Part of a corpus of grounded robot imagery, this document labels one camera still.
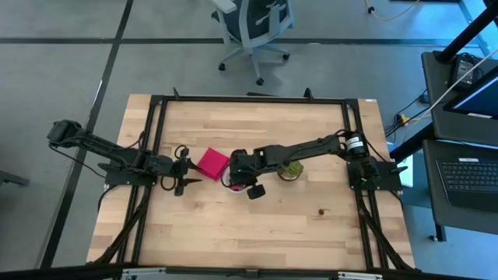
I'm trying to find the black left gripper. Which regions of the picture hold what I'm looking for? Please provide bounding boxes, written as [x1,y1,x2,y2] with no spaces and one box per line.
[170,156,203,197]

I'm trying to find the clear plastic tub container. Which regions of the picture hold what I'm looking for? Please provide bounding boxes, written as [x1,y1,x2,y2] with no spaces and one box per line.
[220,170,249,194]

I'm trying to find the folded red cloth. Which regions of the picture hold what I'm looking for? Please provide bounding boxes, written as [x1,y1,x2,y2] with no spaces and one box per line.
[196,147,231,182]

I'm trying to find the succulents in black pot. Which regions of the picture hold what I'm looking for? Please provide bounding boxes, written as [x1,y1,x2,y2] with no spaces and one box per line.
[276,159,305,183]

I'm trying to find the grey office chair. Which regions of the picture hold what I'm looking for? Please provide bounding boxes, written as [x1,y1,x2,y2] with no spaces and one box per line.
[211,0,295,86]

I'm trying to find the black side desk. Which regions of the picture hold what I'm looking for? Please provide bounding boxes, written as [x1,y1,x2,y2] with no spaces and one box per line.
[388,0,498,242]

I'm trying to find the black laptop keyboard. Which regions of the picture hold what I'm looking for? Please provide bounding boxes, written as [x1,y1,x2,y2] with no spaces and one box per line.
[435,157,498,213]

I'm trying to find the black power adapter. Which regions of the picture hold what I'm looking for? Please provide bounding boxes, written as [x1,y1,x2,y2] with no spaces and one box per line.
[447,53,476,89]

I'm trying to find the computer monitor blue screen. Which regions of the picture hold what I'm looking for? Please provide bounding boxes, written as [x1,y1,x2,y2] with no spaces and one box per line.
[443,75,498,120]

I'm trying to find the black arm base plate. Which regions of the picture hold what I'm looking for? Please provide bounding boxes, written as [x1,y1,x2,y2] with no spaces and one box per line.
[103,162,157,187]
[346,159,409,191]

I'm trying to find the black table frame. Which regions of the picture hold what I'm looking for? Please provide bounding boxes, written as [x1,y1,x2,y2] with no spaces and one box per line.
[87,87,416,273]

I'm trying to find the yellow floor cable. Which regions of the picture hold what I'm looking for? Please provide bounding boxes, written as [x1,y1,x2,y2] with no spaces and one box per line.
[363,0,421,23]

